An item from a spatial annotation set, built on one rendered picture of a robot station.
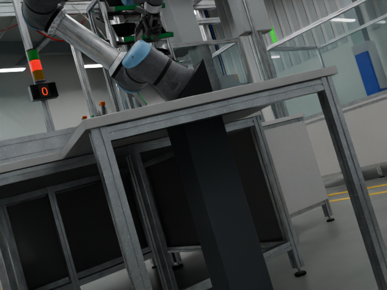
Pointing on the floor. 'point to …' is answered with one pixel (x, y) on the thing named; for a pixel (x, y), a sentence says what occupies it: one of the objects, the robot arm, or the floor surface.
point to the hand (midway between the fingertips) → (144, 39)
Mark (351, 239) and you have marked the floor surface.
